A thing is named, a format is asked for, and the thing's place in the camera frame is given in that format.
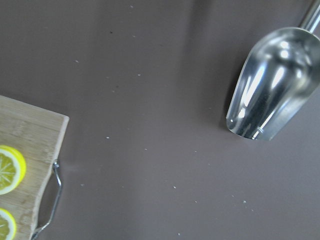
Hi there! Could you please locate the bamboo cutting board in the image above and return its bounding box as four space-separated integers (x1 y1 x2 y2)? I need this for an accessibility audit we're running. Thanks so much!
0 96 69 240

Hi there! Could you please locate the lemon half near edge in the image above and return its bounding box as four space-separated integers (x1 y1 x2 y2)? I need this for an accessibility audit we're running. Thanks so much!
0 208 17 240

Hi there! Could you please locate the metal scoop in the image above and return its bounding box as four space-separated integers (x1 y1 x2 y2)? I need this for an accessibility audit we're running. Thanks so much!
226 0 320 141

